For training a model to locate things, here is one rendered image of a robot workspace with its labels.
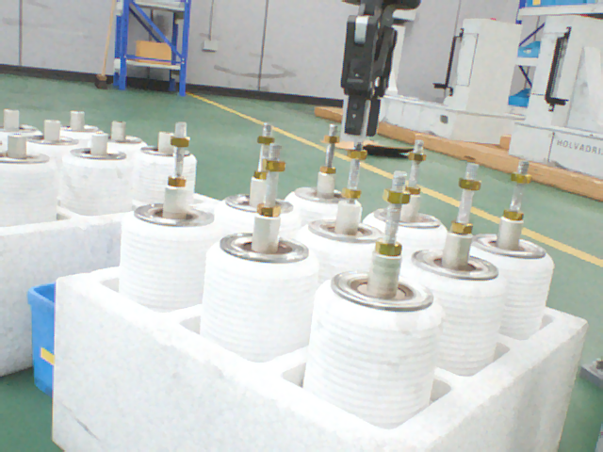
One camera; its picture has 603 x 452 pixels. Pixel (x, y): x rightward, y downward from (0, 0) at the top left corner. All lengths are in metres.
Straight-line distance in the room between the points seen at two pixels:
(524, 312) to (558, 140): 2.69
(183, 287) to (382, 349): 0.22
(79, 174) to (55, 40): 5.98
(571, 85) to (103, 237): 2.93
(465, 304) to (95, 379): 0.34
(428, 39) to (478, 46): 4.06
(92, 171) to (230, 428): 0.49
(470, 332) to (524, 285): 0.12
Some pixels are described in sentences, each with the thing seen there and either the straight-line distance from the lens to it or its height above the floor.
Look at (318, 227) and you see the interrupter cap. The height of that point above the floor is 0.25.
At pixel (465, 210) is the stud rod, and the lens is 0.56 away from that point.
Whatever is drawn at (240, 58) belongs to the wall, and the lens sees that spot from 7.13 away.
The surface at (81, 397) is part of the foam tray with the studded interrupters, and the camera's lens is 0.66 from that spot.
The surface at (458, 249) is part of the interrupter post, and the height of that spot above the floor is 0.27.
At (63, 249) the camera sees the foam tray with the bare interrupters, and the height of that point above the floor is 0.15.
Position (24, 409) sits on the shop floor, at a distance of 0.80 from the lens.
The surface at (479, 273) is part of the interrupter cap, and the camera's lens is 0.56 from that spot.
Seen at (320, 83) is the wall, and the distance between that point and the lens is 7.46.
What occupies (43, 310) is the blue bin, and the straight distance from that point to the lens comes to 0.77.
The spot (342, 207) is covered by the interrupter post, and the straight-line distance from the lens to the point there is 0.62.
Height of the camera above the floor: 0.40
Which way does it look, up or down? 14 degrees down
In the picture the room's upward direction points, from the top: 7 degrees clockwise
